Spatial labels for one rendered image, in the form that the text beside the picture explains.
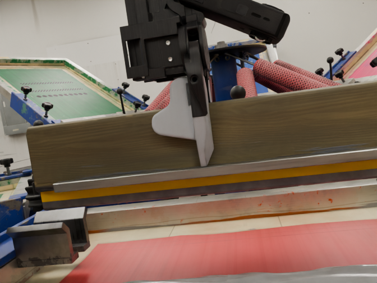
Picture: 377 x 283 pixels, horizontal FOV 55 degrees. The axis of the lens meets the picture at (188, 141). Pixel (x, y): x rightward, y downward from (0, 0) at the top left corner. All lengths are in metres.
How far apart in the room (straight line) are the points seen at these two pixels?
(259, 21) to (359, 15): 4.48
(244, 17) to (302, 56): 4.26
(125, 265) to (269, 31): 0.32
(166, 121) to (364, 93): 0.20
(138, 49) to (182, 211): 0.30
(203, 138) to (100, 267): 0.23
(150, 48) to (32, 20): 5.02
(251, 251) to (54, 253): 0.24
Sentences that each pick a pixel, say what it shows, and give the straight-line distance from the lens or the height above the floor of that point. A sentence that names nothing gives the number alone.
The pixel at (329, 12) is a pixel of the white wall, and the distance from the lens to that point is 4.77.
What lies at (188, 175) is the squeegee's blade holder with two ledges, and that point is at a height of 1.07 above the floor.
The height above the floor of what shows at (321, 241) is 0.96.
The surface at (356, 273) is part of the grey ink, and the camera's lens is 0.41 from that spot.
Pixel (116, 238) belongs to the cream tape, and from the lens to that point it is 0.59.
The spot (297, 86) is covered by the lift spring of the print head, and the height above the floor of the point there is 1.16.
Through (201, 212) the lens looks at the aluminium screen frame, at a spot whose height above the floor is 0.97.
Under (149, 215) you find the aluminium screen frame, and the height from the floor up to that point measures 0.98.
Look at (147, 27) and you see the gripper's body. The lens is 0.38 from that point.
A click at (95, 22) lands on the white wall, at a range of 5.00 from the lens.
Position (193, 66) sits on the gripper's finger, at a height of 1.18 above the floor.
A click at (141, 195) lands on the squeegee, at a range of 0.41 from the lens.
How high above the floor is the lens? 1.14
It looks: 5 degrees down
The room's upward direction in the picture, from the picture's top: 8 degrees counter-clockwise
